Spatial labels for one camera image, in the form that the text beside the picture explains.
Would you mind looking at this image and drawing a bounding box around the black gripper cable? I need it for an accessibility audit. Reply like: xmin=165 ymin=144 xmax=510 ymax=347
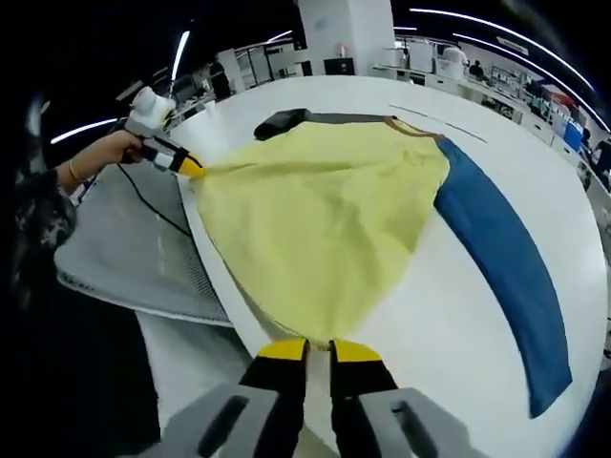
xmin=116 ymin=163 xmax=193 ymax=239

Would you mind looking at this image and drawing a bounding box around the grey mesh chair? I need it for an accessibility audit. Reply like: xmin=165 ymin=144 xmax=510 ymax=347
xmin=53 ymin=175 xmax=236 ymax=329

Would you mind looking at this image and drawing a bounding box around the yellow blue brown garment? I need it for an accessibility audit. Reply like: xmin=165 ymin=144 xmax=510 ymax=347
xmin=195 ymin=108 xmax=574 ymax=420

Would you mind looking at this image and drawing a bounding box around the person's patterned dark shirt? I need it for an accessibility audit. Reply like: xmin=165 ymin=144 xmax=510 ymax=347
xmin=11 ymin=166 xmax=78 ymax=309

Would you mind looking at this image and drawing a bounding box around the white machine box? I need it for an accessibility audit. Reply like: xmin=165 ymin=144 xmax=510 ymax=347
xmin=409 ymin=39 xmax=434 ymax=73

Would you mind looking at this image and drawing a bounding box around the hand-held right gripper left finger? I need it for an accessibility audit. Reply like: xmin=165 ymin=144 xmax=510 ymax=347
xmin=159 ymin=337 xmax=310 ymax=458

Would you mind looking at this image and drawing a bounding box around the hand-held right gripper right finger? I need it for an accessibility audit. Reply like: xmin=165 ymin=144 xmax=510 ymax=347
xmin=328 ymin=339 xmax=472 ymax=458

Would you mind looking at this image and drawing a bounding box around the black cabinet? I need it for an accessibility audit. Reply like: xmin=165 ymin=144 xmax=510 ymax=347
xmin=324 ymin=56 xmax=356 ymax=77

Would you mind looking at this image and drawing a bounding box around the person's left hand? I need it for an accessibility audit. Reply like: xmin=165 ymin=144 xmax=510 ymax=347
xmin=111 ymin=130 xmax=149 ymax=166

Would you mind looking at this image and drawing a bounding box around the long white counter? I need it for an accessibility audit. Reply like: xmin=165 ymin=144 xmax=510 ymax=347
xmin=375 ymin=61 xmax=565 ymax=145

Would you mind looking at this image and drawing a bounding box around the blue box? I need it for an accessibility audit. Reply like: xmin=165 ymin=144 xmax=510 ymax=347
xmin=562 ymin=121 xmax=585 ymax=150

